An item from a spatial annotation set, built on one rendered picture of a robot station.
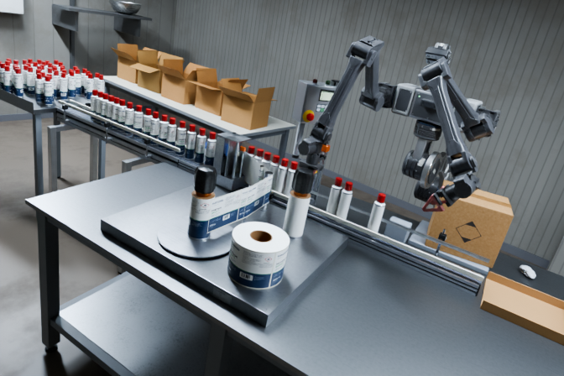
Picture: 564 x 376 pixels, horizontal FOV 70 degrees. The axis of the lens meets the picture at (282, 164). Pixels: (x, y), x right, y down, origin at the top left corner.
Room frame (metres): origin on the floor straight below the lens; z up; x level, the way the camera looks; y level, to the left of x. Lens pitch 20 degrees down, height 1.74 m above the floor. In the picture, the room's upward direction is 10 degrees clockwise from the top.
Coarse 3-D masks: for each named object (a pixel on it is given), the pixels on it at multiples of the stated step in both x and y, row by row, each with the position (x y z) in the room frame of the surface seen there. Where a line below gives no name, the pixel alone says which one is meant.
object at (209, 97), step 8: (200, 72) 3.91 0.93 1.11; (208, 72) 4.00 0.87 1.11; (216, 72) 4.09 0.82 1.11; (200, 80) 3.90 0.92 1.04; (208, 80) 3.99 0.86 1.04; (216, 80) 4.07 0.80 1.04; (232, 80) 3.68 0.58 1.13; (240, 80) 3.77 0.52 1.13; (200, 88) 3.83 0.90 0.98; (208, 88) 3.59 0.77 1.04; (216, 88) 3.70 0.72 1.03; (200, 96) 3.83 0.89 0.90; (208, 96) 3.76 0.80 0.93; (216, 96) 3.71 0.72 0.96; (200, 104) 3.82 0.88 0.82; (208, 104) 3.76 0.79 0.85; (216, 104) 3.71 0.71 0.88; (216, 112) 3.70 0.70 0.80
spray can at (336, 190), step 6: (336, 180) 1.77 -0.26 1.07; (336, 186) 1.77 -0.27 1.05; (330, 192) 1.78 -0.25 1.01; (336, 192) 1.76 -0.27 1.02; (330, 198) 1.77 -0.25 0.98; (336, 198) 1.76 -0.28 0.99; (330, 204) 1.76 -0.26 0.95; (336, 204) 1.76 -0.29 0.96; (330, 210) 1.76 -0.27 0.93; (336, 210) 1.77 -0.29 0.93
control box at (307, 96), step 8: (304, 88) 1.91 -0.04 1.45; (312, 88) 1.89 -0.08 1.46; (320, 88) 1.91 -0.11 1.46; (328, 88) 1.93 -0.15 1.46; (296, 96) 1.96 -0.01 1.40; (304, 96) 1.89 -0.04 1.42; (312, 96) 1.90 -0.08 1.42; (296, 104) 1.95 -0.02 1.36; (304, 104) 1.89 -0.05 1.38; (312, 104) 1.90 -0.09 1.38; (296, 112) 1.93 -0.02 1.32; (304, 112) 1.89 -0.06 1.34; (312, 112) 1.90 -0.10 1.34; (320, 112) 1.93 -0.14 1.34; (296, 120) 1.92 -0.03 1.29; (304, 120) 1.89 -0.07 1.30; (312, 120) 1.91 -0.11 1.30
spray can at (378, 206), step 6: (378, 198) 1.67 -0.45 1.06; (384, 198) 1.67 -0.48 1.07; (378, 204) 1.66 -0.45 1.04; (384, 204) 1.67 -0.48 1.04; (372, 210) 1.68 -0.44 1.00; (378, 210) 1.65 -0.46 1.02; (372, 216) 1.67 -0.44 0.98; (378, 216) 1.65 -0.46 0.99; (372, 222) 1.66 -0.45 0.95; (378, 222) 1.66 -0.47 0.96; (372, 228) 1.66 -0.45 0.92; (378, 228) 1.66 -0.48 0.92
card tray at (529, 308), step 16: (496, 288) 1.49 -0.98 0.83; (512, 288) 1.51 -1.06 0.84; (528, 288) 1.49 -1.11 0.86; (496, 304) 1.37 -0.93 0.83; (512, 304) 1.40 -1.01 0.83; (528, 304) 1.42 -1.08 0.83; (544, 304) 1.44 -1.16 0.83; (560, 304) 1.43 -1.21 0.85; (512, 320) 1.28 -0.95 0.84; (528, 320) 1.26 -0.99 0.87; (544, 320) 1.33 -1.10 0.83; (560, 320) 1.35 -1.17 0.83; (544, 336) 1.23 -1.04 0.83; (560, 336) 1.21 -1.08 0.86
